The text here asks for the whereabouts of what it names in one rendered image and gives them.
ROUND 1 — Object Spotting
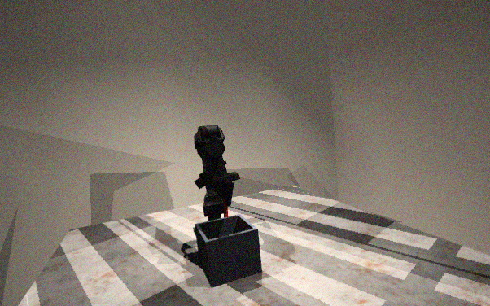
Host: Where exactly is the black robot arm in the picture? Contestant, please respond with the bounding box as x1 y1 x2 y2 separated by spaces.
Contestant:
194 125 225 221

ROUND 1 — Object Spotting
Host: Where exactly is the dark red peg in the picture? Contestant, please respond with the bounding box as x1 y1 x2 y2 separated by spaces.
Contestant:
223 197 228 217

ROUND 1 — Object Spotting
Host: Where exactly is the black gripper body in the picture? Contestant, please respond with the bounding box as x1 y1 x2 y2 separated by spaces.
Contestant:
205 159 240 190

